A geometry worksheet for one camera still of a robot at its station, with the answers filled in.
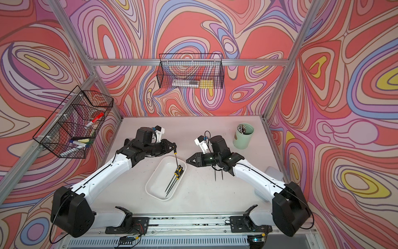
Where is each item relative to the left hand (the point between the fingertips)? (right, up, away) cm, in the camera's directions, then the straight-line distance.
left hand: (177, 146), depth 79 cm
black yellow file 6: (-1, -19, +9) cm, 21 cm away
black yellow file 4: (-3, -17, +12) cm, 21 cm away
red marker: (-39, +15, -2) cm, 42 cm away
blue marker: (-44, +2, -9) cm, 44 cm away
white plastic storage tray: (-8, -19, +10) cm, 23 cm away
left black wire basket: (-51, +8, -6) cm, 52 cm away
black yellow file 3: (-1, -3, 0) cm, 3 cm away
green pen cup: (+38, +5, +12) cm, 40 cm away
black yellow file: (+21, -18, +12) cm, 30 cm away
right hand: (+7, -9, -4) cm, 12 cm away
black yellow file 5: (-1, -17, +12) cm, 20 cm away
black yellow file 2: (+25, -18, +12) cm, 33 cm away
